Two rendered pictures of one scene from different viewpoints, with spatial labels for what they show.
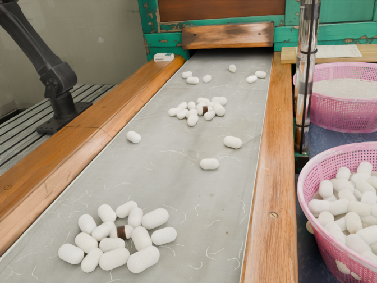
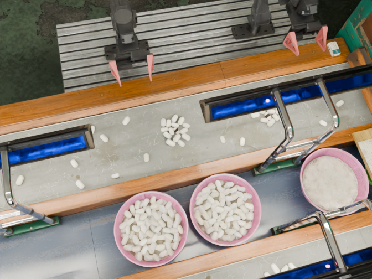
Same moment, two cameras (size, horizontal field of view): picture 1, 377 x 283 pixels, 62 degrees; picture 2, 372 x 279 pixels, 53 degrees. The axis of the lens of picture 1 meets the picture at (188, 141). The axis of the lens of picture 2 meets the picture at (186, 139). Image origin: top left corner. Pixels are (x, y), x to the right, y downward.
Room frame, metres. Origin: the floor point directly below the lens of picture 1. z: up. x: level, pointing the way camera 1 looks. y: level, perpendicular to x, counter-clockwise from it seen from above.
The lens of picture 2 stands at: (-0.02, -0.33, 2.13)
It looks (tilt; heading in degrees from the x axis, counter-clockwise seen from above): 70 degrees down; 49
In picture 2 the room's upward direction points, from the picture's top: 9 degrees clockwise
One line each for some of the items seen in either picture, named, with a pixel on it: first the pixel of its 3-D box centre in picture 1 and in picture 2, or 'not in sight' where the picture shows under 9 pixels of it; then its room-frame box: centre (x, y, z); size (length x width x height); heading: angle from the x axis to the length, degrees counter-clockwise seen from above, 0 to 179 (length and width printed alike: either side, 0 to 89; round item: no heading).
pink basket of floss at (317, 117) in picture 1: (349, 96); (329, 183); (0.70, -0.40, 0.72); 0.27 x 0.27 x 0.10
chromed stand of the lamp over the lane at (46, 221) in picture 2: not in sight; (9, 195); (-0.32, 0.15, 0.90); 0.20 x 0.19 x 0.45; 162
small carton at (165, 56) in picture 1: (164, 56); (334, 48); (1.09, 0.05, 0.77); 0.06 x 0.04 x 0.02; 72
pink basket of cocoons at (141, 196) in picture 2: not in sight; (151, 229); (0.02, -0.17, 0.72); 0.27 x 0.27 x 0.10
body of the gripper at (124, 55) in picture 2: not in sight; (129, 51); (0.24, 0.31, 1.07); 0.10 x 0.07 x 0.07; 160
